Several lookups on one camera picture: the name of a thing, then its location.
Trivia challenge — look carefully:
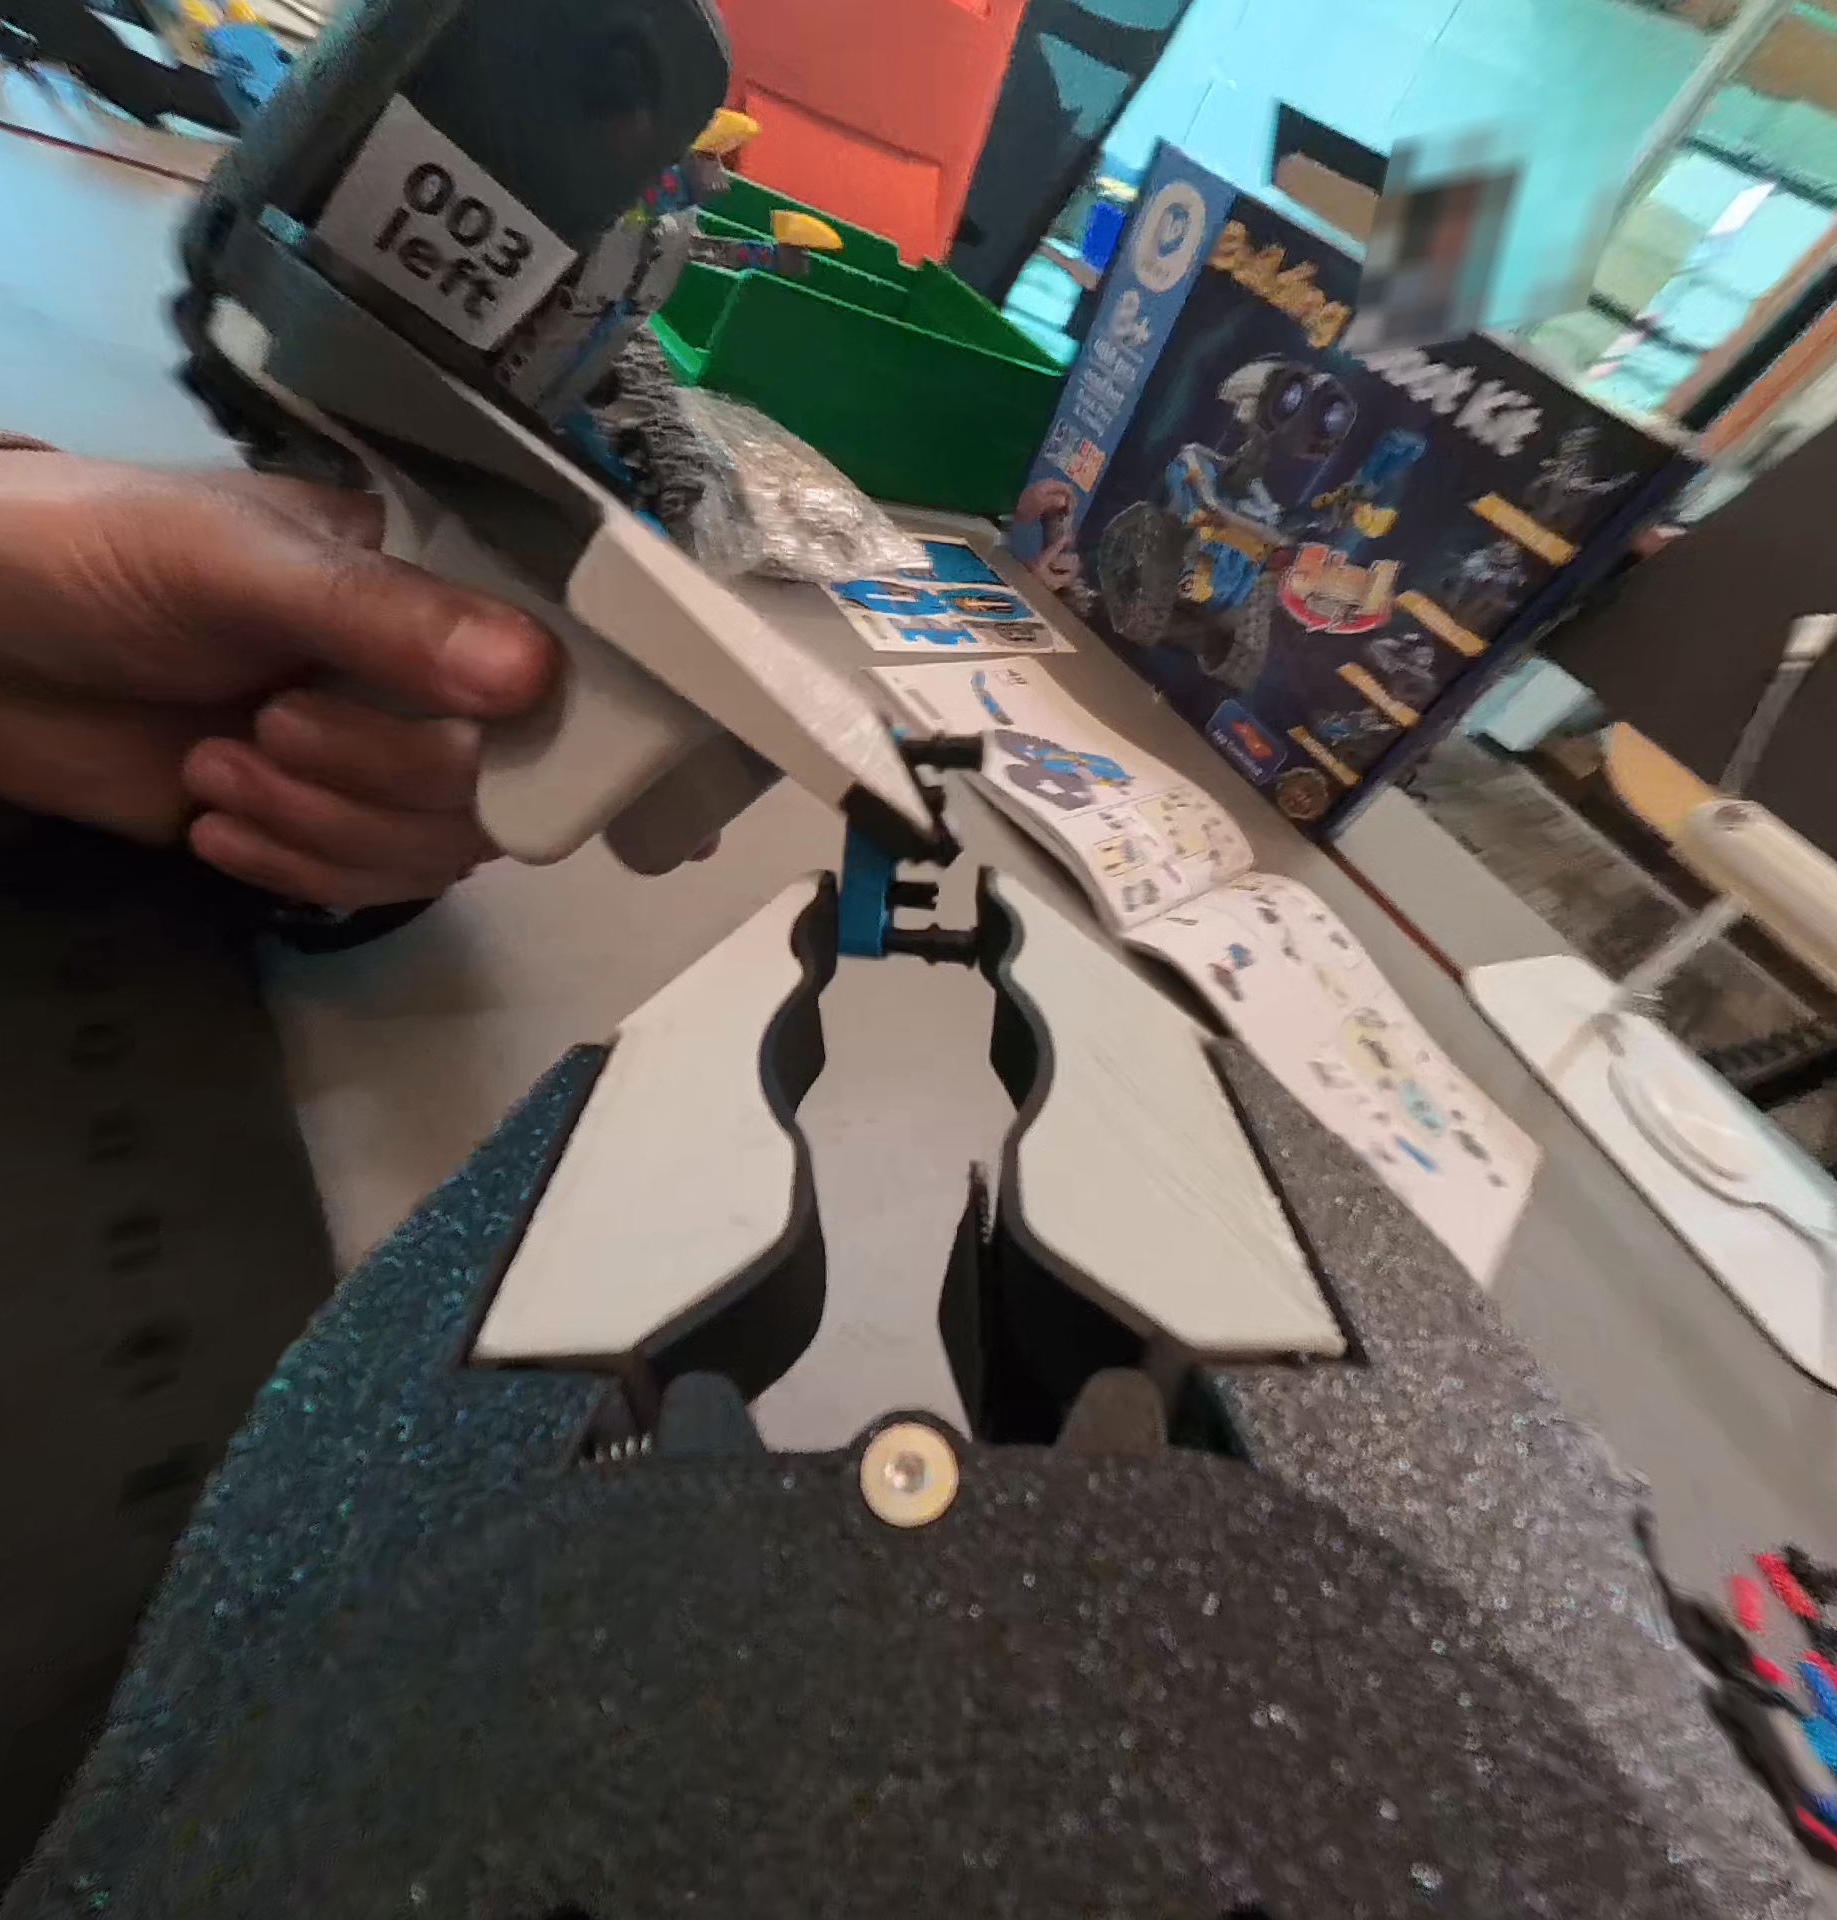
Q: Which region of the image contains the pile of small building parts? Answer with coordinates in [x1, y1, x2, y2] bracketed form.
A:
[1652, 1546, 1837, 1878]

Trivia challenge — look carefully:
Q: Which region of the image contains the open instruction booklet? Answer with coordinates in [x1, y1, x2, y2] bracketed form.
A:
[866, 655, 1541, 1292]

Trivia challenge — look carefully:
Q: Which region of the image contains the black partition panel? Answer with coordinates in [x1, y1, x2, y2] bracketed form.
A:
[1540, 345, 1837, 782]

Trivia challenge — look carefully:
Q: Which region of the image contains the dark blue robot kit box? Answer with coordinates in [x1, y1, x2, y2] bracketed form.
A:
[1007, 142, 1706, 834]

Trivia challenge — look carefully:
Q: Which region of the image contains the partly built toy robot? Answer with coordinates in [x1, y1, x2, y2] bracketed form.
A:
[513, 105, 851, 527]

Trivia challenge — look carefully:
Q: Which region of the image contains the clear bag of parts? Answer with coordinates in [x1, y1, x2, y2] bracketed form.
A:
[618, 337, 935, 578]

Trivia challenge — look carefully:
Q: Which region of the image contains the green plastic bin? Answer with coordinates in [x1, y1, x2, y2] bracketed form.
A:
[656, 172, 1069, 518]

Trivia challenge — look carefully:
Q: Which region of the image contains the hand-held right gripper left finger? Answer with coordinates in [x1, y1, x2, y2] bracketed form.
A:
[472, 870, 845, 1400]

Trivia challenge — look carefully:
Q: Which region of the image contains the orange box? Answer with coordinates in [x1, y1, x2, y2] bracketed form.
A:
[716, 0, 1032, 263]

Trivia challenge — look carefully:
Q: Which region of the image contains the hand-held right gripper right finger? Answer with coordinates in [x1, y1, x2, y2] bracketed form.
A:
[936, 862, 1349, 1418]

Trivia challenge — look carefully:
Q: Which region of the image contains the grey desk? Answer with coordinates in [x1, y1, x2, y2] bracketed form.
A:
[0, 105, 1837, 1802]

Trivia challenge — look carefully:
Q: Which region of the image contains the blue beam with black pins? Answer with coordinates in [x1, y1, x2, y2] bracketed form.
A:
[839, 726, 987, 969]

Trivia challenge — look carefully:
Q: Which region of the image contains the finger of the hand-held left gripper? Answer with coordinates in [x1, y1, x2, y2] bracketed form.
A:
[202, 223, 961, 854]

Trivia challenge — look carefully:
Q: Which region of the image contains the blue sticker sheet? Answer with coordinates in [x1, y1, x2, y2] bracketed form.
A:
[826, 531, 1076, 658]

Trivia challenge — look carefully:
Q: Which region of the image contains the person's left hand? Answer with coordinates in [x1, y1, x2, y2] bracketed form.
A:
[0, 450, 568, 918]

